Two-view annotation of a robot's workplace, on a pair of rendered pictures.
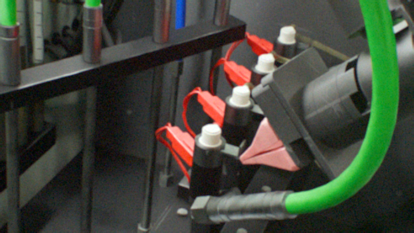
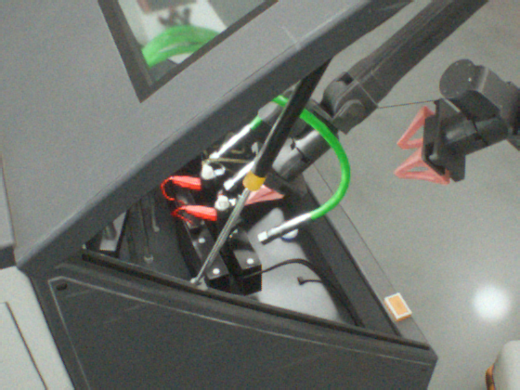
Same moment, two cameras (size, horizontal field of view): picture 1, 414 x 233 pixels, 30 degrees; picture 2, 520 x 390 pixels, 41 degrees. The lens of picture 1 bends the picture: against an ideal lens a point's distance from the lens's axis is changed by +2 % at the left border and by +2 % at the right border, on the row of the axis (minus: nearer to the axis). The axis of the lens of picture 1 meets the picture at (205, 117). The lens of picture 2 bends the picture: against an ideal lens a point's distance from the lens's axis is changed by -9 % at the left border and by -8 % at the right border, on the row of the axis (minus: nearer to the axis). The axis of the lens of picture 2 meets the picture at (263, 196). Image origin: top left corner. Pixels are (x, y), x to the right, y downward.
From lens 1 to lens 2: 0.74 m
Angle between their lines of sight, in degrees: 34
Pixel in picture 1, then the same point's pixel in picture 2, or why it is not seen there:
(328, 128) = (293, 175)
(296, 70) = not seen: hidden behind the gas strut
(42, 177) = not seen: hidden behind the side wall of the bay
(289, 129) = (277, 184)
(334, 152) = (295, 181)
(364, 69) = (303, 147)
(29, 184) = not seen: hidden behind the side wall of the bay
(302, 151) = (281, 188)
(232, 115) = (209, 183)
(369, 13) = (335, 146)
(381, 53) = (343, 156)
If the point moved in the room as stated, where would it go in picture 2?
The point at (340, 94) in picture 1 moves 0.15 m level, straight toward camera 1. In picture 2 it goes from (295, 161) to (347, 221)
